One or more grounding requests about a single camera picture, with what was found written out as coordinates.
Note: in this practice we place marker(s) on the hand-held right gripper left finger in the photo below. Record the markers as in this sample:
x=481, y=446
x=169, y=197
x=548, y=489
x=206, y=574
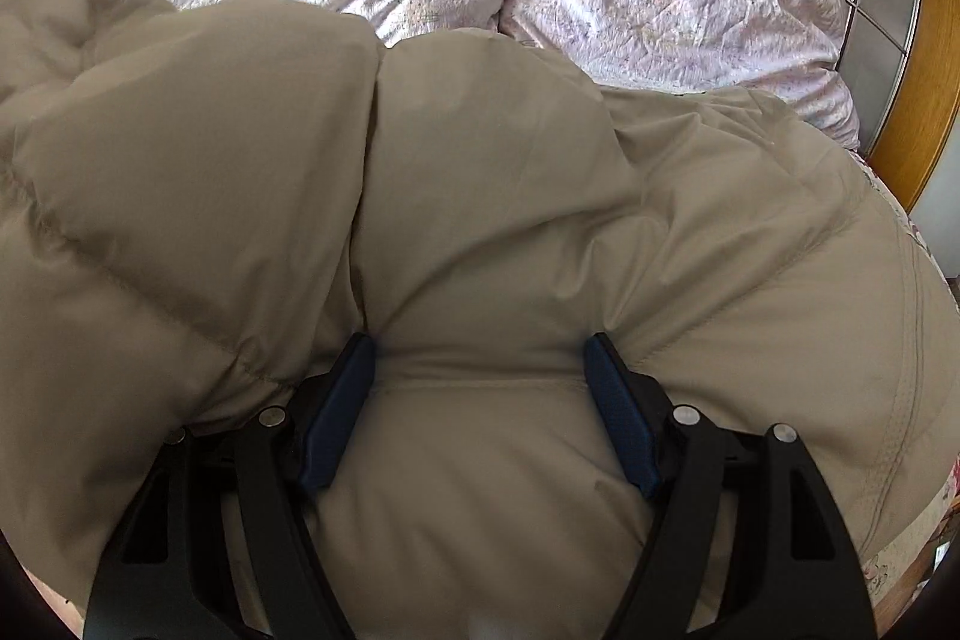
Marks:
x=337, y=411

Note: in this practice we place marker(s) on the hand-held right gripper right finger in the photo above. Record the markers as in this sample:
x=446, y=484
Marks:
x=622, y=419

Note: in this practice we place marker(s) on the beige puffer jacket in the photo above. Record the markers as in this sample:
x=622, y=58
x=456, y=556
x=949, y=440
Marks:
x=480, y=190

